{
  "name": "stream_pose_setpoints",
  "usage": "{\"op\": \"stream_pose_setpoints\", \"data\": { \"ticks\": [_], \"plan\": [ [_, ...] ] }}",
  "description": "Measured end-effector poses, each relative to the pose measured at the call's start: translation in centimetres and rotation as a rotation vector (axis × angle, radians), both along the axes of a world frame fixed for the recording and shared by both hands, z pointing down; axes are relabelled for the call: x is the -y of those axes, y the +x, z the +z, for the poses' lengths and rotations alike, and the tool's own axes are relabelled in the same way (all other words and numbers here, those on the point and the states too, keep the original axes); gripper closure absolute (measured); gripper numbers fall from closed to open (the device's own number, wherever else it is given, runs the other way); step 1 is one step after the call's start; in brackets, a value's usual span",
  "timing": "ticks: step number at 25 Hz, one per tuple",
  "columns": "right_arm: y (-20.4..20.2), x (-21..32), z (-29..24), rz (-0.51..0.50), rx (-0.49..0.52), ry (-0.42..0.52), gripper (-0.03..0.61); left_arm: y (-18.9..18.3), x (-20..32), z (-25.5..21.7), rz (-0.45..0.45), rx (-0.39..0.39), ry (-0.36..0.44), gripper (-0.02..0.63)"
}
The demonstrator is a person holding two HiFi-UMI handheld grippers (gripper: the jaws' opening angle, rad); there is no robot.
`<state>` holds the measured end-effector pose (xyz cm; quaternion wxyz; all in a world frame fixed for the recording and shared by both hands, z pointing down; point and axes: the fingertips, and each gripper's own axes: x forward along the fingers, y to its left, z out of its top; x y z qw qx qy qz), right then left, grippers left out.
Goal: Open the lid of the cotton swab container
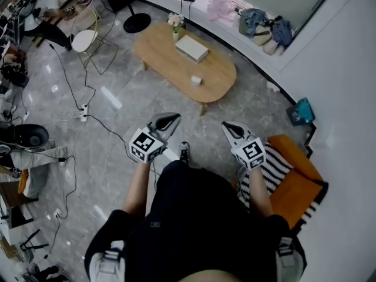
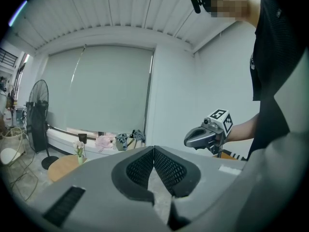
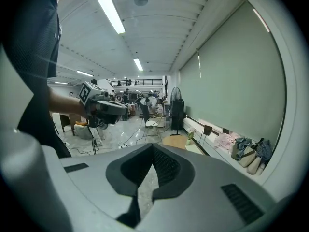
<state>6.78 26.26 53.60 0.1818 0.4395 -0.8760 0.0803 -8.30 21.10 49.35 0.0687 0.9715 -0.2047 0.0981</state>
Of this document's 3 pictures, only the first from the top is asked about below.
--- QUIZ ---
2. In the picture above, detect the black cable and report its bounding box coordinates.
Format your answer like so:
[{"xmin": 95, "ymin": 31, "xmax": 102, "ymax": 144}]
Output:
[
  {"xmin": 43, "ymin": 38, "xmax": 82, "ymax": 111},
  {"xmin": 85, "ymin": 115, "xmax": 161, "ymax": 176},
  {"xmin": 83, "ymin": 12, "xmax": 118, "ymax": 108}
]

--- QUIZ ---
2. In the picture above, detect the oval wooden coffee table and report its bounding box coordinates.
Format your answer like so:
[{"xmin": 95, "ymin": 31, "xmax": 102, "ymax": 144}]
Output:
[{"xmin": 133, "ymin": 21, "xmax": 237, "ymax": 116}]

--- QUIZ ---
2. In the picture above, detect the dark wooden side table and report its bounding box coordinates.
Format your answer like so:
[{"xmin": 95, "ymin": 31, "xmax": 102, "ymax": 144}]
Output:
[{"xmin": 0, "ymin": 183, "xmax": 39, "ymax": 229}]

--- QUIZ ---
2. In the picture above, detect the person's left forearm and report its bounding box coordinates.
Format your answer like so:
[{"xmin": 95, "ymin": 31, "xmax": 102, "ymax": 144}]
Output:
[{"xmin": 122, "ymin": 160, "xmax": 154, "ymax": 217}]

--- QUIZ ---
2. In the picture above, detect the person's black shirt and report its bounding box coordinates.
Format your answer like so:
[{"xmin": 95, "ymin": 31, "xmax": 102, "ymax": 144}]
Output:
[{"xmin": 83, "ymin": 160, "xmax": 308, "ymax": 282}]

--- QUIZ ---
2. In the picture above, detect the grey beanbag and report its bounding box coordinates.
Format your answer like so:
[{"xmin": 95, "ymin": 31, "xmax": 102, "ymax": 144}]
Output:
[{"xmin": 17, "ymin": 163, "xmax": 50, "ymax": 199}]

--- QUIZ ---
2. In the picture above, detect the vase of pink flowers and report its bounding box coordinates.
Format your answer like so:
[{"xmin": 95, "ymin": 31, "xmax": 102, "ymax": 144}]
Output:
[{"xmin": 167, "ymin": 12, "xmax": 186, "ymax": 43}]

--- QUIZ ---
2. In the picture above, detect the teal bag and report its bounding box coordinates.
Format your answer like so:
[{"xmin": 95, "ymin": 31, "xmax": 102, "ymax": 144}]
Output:
[{"xmin": 286, "ymin": 98, "xmax": 315, "ymax": 126}]

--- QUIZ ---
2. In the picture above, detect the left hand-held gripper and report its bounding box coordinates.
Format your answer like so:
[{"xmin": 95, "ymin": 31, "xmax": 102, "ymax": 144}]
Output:
[{"xmin": 129, "ymin": 112, "xmax": 182, "ymax": 165}]

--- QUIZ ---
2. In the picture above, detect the round beige side table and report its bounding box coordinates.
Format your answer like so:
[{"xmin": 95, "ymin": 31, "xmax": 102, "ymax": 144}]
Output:
[{"xmin": 76, "ymin": 8, "xmax": 102, "ymax": 31}]

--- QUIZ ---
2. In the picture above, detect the person's grey sneaker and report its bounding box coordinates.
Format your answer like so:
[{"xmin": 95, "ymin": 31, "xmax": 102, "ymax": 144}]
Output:
[{"xmin": 178, "ymin": 141, "xmax": 190, "ymax": 166}]

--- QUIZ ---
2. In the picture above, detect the pink cloth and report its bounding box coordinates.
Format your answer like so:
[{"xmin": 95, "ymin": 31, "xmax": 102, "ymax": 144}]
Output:
[{"xmin": 207, "ymin": 0, "xmax": 239, "ymax": 22}]

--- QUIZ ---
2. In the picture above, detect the white wire-frame chair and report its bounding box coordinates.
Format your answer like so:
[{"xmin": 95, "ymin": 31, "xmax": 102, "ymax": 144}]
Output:
[{"xmin": 71, "ymin": 9, "xmax": 120, "ymax": 76}]

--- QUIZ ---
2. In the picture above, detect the white flat box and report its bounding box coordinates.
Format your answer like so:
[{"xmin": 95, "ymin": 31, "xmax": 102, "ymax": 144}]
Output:
[{"xmin": 174, "ymin": 35, "xmax": 209, "ymax": 64}]

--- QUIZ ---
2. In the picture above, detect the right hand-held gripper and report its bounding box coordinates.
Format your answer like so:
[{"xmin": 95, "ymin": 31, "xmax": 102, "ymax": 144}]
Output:
[{"xmin": 221, "ymin": 121, "xmax": 267, "ymax": 170}]

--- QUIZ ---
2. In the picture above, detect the white backpack strap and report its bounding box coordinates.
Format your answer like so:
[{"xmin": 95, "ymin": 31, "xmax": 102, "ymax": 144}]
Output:
[
  {"xmin": 89, "ymin": 241, "xmax": 126, "ymax": 282},
  {"xmin": 276, "ymin": 236, "xmax": 303, "ymax": 282}
]

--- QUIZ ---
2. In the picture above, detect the blue denim garment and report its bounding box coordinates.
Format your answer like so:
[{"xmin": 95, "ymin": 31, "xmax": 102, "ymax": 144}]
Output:
[{"xmin": 239, "ymin": 8, "xmax": 268, "ymax": 38}]

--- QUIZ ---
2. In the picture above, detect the orange armchair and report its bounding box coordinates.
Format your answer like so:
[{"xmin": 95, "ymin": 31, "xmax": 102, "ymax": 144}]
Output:
[{"xmin": 231, "ymin": 134, "xmax": 329, "ymax": 231}]

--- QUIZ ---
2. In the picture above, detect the person's right forearm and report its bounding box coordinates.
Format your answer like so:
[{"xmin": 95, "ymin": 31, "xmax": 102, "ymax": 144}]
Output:
[{"xmin": 248, "ymin": 167, "xmax": 274, "ymax": 217}]

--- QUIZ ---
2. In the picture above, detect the black round lamp base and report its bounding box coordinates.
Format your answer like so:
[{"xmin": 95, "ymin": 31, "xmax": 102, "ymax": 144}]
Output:
[{"xmin": 102, "ymin": 0, "xmax": 152, "ymax": 34}]

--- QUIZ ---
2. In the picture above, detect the blue patterned cloth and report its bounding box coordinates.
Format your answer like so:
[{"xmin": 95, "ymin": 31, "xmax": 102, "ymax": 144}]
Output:
[{"xmin": 270, "ymin": 18, "xmax": 294, "ymax": 48}]

